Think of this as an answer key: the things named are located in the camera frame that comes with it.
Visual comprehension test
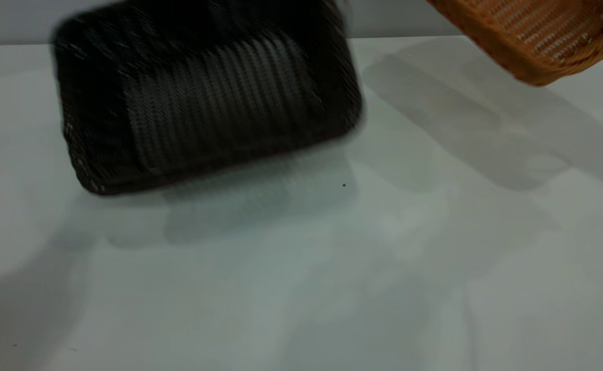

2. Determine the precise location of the black wicker basket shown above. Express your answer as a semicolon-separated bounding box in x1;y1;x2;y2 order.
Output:
52;0;365;196

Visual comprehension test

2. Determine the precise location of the orange wicker basket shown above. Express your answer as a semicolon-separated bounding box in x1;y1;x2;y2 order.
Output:
425;0;603;87

